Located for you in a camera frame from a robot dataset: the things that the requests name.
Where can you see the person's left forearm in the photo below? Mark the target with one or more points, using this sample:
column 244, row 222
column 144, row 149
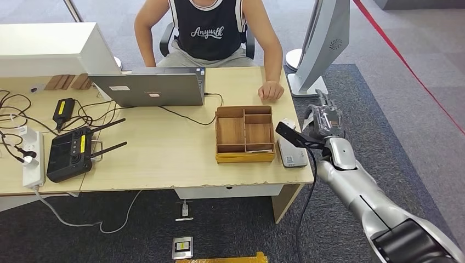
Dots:
column 274, row 61

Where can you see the black plug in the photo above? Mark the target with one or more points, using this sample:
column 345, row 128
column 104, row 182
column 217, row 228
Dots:
column 27, row 153

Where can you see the white counter box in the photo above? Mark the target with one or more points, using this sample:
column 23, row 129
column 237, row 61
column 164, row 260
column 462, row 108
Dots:
column 43, row 47

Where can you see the red barrier belt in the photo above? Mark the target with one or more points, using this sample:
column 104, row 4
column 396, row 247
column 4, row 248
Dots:
column 399, row 56

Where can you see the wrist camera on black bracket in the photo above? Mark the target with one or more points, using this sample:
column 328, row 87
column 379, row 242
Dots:
column 290, row 135

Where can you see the wooden desk leg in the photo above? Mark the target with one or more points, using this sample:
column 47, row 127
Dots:
column 283, row 205

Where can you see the open floor outlet with plug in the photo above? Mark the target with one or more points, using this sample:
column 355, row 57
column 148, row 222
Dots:
column 184, row 210

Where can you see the person's right forearm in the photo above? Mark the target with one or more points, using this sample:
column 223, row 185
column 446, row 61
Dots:
column 144, row 43

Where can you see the wooden compartment tray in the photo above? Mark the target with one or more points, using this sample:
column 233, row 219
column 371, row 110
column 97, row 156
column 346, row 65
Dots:
column 230, row 132

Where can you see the wooden slotted block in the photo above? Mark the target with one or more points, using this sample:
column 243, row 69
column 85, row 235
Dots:
column 81, row 81
column 58, row 82

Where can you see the person's left hand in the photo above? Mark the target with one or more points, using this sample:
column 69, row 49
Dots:
column 270, row 90

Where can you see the yellow floor tape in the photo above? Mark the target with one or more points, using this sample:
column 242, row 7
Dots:
column 225, row 259

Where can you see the white power strip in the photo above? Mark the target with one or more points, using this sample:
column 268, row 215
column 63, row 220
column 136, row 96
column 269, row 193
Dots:
column 34, row 174

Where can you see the white kiosk stand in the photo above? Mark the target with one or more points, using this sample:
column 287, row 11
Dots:
column 323, row 43

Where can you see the small pale round gadget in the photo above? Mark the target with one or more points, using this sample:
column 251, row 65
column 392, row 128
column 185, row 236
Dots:
column 36, row 88

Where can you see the silver floor socket plate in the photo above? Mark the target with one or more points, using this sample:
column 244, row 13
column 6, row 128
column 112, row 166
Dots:
column 182, row 248

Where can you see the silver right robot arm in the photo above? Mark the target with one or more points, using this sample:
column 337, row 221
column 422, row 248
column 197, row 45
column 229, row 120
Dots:
column 348, row 185

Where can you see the black remote controller with antennas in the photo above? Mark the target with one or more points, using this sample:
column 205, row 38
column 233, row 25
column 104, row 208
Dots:
column 67, row 156

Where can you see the white under-desk drawer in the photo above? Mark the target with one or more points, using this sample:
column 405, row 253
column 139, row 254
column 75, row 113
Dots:
column 225, row 191

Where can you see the grey laptop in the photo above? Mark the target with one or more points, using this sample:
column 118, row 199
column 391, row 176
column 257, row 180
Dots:
column 152, row 90

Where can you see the white card reader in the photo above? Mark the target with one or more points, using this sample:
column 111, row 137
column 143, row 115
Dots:
column 294, row 158

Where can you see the person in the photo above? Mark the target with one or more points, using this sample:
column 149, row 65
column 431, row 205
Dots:
column 209, row 32

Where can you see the black power adapter yellow label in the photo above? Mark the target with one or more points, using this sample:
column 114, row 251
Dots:
column 63, row 110

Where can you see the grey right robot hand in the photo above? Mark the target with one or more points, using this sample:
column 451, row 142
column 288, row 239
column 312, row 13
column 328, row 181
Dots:
column 327, row 121

